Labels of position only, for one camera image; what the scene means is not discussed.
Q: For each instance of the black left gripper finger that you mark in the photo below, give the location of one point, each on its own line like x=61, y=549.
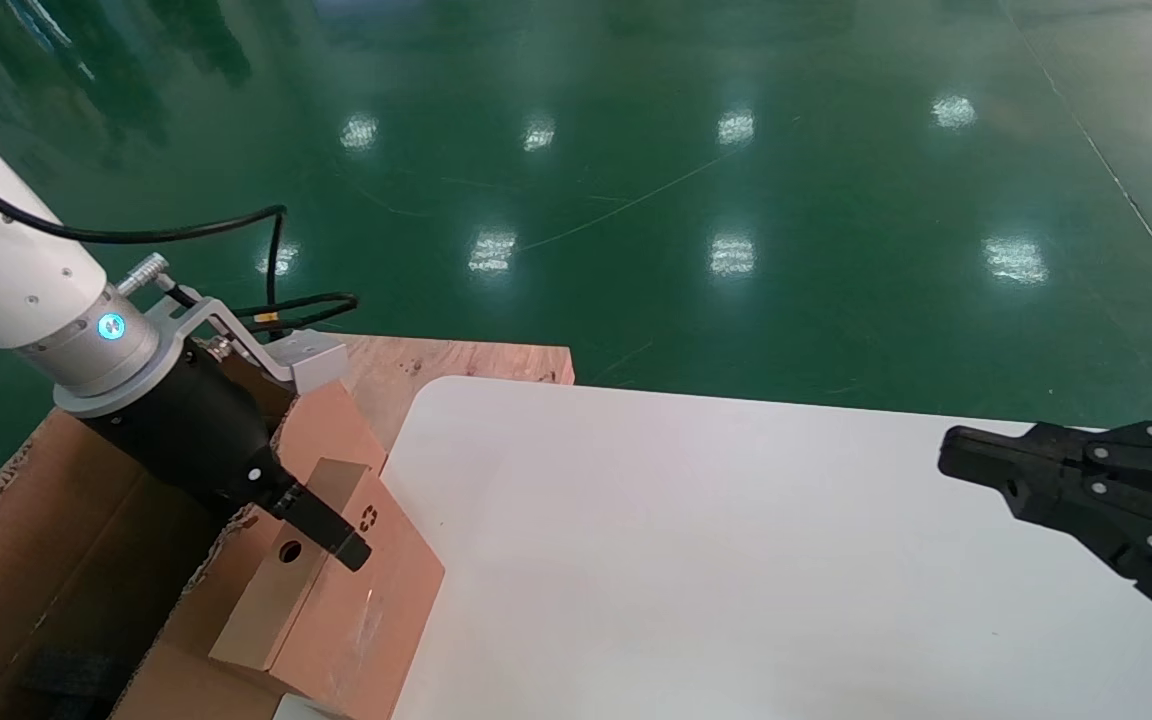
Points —
x=326, y=528

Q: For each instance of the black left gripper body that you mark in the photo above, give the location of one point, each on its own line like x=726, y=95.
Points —
x=196, y=430

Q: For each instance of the small cardboard box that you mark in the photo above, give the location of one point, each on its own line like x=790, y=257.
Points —
x=356, y=620

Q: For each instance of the large open cardboard box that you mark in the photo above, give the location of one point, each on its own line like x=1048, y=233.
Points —
x=36, y=560

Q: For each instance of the wooden pallet board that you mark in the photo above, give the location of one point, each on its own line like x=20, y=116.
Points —
x=476, y=360

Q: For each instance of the silver camera mounting bracket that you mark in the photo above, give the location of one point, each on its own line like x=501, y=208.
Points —
x=221, y=315

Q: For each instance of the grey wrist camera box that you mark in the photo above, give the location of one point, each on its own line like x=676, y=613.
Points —
x=311, y=360

